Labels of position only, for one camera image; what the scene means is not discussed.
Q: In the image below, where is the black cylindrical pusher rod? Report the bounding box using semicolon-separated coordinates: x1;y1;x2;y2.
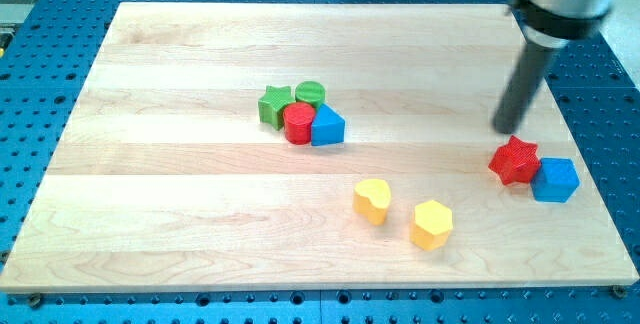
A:
492;41;557;134

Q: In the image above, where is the red star block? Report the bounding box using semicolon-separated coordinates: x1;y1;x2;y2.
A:
488;135;541;185

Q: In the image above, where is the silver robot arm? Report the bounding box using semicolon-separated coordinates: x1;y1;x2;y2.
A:
492;0;614;134

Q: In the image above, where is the yellow heart block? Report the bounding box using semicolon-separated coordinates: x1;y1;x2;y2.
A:
353;178;391;226

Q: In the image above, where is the green star block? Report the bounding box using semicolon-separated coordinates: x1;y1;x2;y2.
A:
258;85;295;130

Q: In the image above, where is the blue cube block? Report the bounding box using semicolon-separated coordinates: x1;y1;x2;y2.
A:
530;157;580;203

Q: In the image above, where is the yellow hexagon block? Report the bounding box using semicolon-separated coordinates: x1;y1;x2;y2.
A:
410;200;453;251

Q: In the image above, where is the blue triangle block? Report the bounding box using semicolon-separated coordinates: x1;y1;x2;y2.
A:
311;104;346;146

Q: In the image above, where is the green cylinder block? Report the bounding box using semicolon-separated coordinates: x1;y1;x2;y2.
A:
295;81;326;109

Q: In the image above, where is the red cylinder block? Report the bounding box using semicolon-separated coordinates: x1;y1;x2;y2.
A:
283;102;316;145

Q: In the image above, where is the wooden board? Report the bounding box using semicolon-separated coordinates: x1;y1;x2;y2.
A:
1;3;638;293

